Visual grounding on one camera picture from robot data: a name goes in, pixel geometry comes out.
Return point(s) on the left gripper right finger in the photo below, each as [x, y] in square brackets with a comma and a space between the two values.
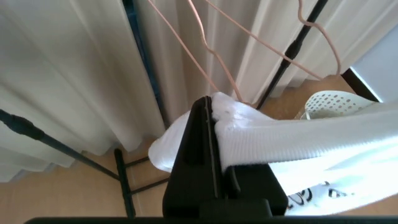
[255, 186]

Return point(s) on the white printed shirt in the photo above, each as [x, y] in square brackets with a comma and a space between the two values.
[280, 140]

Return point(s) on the window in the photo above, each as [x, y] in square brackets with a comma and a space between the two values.
[140, 46]

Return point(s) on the pink clothes hanger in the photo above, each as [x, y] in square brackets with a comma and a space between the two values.
[184, 46]
[264, 40]

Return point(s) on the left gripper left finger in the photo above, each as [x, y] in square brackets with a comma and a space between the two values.
[192, 174]

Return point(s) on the white laundry basket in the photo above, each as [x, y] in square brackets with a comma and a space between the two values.
[335, 102]

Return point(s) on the black clothes rack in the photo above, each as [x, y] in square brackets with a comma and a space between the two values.
[18, 124]

